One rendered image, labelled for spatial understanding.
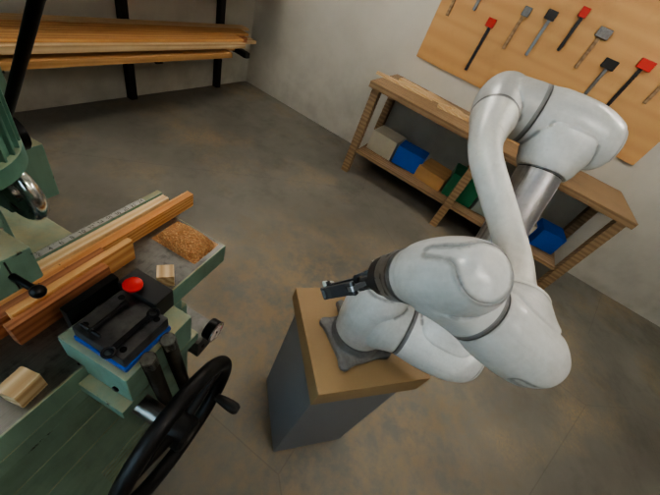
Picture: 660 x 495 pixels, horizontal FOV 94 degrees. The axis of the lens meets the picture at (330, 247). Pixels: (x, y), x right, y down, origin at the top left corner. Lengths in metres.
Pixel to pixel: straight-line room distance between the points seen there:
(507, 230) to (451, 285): 0.26
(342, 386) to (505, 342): 0.56
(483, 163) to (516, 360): 0.35
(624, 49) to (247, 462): 3.44
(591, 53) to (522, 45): 0.47
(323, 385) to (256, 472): 0.69
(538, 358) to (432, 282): 0.19
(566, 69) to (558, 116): 2.44
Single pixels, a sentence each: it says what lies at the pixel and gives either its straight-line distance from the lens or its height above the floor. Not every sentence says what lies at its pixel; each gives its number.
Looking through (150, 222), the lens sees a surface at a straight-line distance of 0.84.
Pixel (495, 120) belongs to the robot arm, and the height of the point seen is 1.37.
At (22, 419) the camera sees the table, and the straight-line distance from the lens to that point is 0.68.
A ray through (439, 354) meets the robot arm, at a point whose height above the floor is 0.89.
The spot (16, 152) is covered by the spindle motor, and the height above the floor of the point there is 1.22.
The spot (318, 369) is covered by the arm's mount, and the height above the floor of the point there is 0.68.
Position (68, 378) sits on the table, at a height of 0.90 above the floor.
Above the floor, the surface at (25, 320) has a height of 0.95.
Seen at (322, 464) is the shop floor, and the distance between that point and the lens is 1.60.
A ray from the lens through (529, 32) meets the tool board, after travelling 3.29.
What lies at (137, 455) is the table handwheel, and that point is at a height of 0.93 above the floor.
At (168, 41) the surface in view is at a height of 0.61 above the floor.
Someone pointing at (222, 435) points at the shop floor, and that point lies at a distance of 1.55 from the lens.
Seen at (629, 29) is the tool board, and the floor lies 1.74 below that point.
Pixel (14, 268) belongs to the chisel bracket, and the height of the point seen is 1.05.
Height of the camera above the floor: 1.50
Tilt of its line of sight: 42 degrees down
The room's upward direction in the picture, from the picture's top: 24 degrees clockwise
